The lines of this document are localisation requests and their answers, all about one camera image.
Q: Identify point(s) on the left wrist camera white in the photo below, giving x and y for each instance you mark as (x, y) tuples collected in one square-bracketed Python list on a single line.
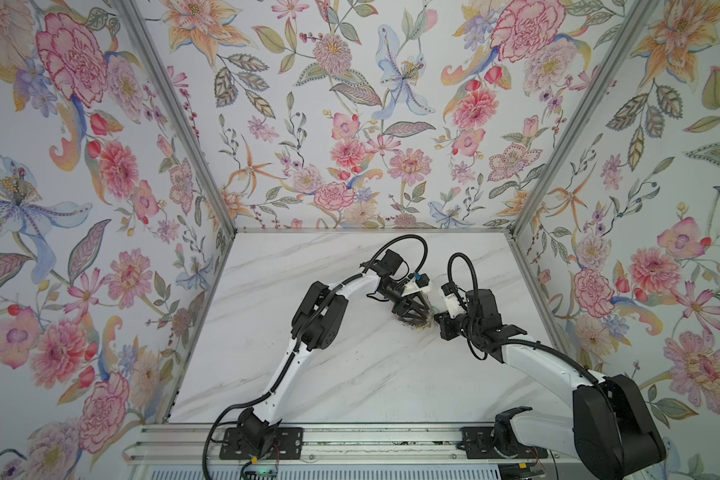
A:
[(418, 283)]

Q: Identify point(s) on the metal key organizer plate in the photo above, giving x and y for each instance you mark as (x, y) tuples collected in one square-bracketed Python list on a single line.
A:
[(424, 321)]

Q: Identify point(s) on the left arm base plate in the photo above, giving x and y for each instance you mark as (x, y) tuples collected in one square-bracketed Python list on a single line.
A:
[(280, 443)]

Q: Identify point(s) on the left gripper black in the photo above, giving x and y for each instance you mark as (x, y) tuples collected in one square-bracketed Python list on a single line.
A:
[(402, 303)]

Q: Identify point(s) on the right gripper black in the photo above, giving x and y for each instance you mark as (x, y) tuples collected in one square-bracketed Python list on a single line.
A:
[(445, 321)]

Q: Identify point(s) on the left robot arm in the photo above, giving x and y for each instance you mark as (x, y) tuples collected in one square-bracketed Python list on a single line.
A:
[(316, 324)]

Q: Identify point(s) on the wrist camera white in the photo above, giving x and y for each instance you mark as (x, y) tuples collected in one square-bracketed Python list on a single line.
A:
[(418, 283), (451, 299)]

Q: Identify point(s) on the aluminium mounting rail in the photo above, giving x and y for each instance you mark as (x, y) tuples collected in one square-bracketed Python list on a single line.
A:
[(319, 444)]

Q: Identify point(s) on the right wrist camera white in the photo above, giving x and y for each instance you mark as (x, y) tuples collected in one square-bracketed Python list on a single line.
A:
[(451, 299)]

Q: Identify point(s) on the corner aluminium post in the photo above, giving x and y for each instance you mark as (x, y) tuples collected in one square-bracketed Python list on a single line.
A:
[(140, 37), (635, 20)]

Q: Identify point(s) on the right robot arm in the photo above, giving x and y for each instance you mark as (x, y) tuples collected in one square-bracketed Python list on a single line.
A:
[(608, 427)]

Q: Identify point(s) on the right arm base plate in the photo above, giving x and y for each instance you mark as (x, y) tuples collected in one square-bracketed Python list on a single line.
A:
[(482, 442)]

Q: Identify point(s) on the right corner aluminium post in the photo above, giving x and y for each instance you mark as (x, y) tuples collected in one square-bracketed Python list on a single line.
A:
[(635, 20)]

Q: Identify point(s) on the left corner aluminium post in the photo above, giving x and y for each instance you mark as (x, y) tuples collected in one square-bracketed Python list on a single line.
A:
[(140, 37)]

